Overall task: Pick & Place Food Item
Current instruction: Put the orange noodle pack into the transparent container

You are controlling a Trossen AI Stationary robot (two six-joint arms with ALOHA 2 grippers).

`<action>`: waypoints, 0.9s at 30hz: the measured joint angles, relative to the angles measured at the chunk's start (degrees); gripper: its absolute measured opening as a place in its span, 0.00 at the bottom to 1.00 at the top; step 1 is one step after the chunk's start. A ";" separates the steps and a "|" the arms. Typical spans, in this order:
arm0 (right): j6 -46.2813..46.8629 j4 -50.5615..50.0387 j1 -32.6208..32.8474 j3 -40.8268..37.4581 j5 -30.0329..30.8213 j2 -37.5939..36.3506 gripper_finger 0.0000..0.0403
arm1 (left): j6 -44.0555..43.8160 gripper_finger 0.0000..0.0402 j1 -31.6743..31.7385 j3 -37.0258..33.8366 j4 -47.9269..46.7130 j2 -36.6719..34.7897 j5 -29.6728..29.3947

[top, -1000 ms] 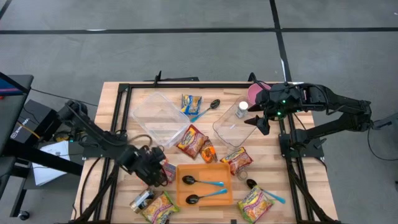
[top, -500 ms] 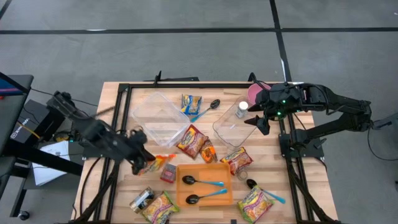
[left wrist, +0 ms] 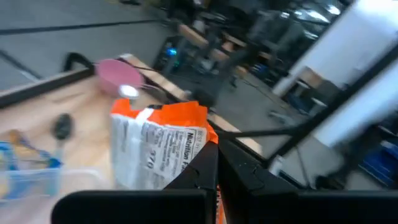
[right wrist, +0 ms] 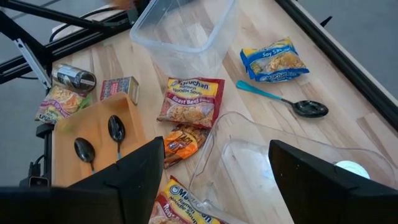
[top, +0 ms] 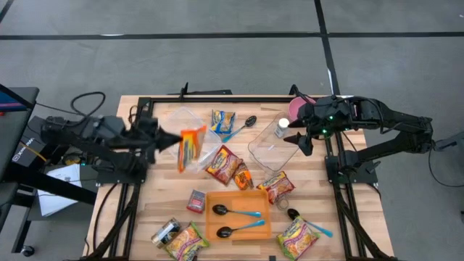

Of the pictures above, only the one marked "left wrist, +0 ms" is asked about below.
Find wooden workbench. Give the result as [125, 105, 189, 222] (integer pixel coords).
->
[177, 23, 274, 78]

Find orange chicken ramen packet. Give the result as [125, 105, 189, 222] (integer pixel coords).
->
[109, 98, 227, 224]

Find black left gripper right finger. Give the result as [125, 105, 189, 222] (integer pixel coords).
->
[218, 139, 398, 224]

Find black arched bracket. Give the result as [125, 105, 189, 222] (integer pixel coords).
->
[63, 52, 95, 73]

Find small white-capped bottle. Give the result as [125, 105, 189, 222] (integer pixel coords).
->
[119, 83, 140, 100]

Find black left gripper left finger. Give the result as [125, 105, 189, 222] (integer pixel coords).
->
[51, 141, 218, 224]

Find blue soy sauce ramen packet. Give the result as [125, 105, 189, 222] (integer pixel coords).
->
[0, 129, 65, 200]

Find black aluminium table frame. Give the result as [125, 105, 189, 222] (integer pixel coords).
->
[0, 43, 398, 194]

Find clear plastic container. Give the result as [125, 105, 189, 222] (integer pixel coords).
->
[118, 81, 180, 106]
[0, 166, 108, 224]

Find white metal bracket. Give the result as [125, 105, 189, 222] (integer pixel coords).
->
[267, 154, 283, 175]

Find black computer tower blue lights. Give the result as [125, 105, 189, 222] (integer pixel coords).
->
[155, 37, 182, 72]

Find pink plastic bowl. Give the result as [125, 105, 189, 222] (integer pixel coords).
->
[95, 58, 146, 100]

